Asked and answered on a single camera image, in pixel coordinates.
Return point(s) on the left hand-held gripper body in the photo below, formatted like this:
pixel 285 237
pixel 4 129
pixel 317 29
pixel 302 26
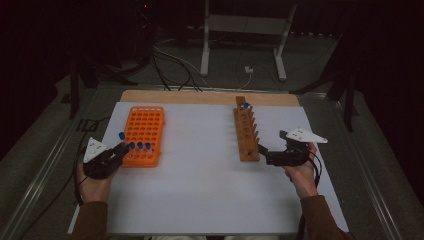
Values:
pixel 98 166

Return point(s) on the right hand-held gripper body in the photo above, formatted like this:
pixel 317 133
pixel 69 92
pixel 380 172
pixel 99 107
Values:
pixel 288 158

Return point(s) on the wooden tube rack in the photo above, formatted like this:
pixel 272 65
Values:
pixel 248 153

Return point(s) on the orange plastic tube rack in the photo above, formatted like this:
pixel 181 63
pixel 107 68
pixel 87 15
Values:
pixel 146 128

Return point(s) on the person's left hand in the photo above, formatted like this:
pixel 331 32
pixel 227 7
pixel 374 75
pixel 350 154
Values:
pixel 95 190

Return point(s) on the person's right hand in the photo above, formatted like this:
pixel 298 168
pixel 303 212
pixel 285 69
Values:
pixel 303 181

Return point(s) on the white table board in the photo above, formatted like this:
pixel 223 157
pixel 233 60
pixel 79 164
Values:
pixel 200 180

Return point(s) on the black stand legs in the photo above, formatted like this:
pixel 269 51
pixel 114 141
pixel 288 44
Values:
pixel 74 90
pixel 349 106

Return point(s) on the white plug adapter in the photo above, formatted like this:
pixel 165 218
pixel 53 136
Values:
pixel 248 70

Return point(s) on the black power strip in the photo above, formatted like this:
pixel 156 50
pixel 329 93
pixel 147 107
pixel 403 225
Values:
pixel 316 34

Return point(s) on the white metal stand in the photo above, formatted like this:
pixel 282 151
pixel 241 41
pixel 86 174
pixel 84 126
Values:
pixel 246 25

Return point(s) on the black floor bracket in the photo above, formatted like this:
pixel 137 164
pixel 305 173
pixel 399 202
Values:
pixel 87 125

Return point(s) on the aluminium frame rail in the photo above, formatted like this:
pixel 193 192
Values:
pixel 40 181
pixel 370 180

